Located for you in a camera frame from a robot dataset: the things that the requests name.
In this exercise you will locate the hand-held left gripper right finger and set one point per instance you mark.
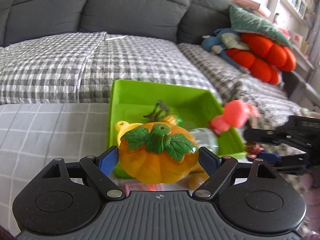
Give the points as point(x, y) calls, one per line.
point(207, 161)

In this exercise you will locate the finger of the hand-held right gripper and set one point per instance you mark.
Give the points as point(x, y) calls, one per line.
point(270, 158)
point(270, 136)

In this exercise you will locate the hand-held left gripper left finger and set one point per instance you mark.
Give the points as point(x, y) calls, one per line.
point(108, 162)

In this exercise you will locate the clear cotton swab container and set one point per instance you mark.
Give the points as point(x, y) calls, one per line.
point(205, 137)

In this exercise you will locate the yellow plastic toy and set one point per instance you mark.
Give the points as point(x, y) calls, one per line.
point(122, 130)

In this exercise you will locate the pink octopus toy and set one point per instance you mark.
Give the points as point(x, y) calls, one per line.
point(235, 112)

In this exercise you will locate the orange toy pumpkin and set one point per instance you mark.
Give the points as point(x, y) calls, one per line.
point(155, 165)

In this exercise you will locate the toy corn with green husk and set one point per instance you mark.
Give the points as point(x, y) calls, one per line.
point(171, 118)

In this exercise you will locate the grey brown hair claw clip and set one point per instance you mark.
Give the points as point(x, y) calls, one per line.
point(157, 110)

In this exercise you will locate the green plastic box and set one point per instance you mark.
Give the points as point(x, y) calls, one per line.
point(150, 97)

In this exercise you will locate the red toy piece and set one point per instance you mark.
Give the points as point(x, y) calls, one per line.
point(253, 150)

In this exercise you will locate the amber octopus toy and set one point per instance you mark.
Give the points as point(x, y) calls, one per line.
point(196, 181)

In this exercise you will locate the small pink box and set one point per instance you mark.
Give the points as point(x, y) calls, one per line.
point(135, 187)

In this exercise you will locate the grey grid bedsheet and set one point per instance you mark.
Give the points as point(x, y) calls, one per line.
point(37, 135)

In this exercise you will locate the orange flower cushion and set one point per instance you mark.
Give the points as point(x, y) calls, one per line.
point(262, 55)

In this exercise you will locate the grey checked pebble-backed blanket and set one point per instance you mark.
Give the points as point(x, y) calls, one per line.
point(217, 67)

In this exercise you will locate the grey checked quilt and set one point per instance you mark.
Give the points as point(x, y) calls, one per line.
point(50, 75)

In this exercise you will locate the blue plush toy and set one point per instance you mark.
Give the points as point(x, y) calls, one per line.
point(212, 42)

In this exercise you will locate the green patterned cushion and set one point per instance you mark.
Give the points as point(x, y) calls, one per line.
point(252, 22)

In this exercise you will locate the thin white stick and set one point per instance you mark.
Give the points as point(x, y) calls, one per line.
point(115, 38)

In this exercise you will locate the pink flat box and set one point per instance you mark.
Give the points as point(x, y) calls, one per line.
point(252, 5)

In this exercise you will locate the white bookshelf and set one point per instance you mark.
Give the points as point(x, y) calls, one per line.
point(297, 2)

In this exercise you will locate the dark grey sofa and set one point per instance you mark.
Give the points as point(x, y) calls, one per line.
point(125, 10)

